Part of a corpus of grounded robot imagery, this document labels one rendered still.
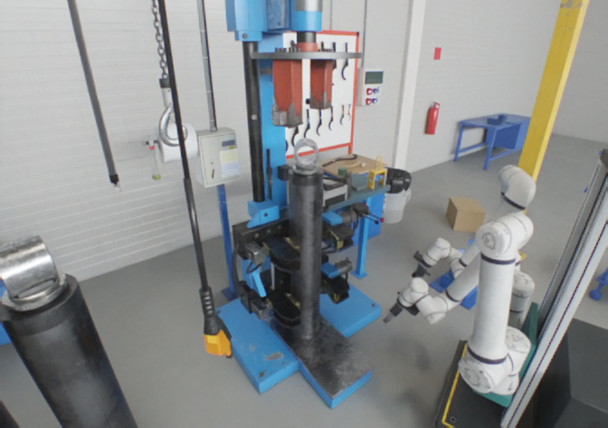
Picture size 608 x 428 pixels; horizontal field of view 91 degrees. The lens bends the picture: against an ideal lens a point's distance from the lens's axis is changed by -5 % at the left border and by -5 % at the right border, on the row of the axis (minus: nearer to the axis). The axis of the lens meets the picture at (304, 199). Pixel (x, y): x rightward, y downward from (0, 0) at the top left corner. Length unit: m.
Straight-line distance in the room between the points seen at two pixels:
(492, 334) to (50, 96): 3.47
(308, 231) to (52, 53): 2.56
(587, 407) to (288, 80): 1.92
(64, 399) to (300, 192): 1.36
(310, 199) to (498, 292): 1.07
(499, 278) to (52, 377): 1.53
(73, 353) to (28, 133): 2.49
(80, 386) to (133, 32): 2.88
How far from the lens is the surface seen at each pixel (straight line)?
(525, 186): 1.86
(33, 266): 1.13
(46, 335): 1.21
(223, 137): 2.50
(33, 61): 3.44
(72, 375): 1.33
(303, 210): 1.92
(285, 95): 1.61
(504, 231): 1.28
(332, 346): 2.58
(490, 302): 1.42
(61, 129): 3.48
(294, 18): 1.77
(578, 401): 1.88
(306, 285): 2.23
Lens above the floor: 2.12
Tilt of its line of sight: 25 degrees down
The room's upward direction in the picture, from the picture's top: straight up
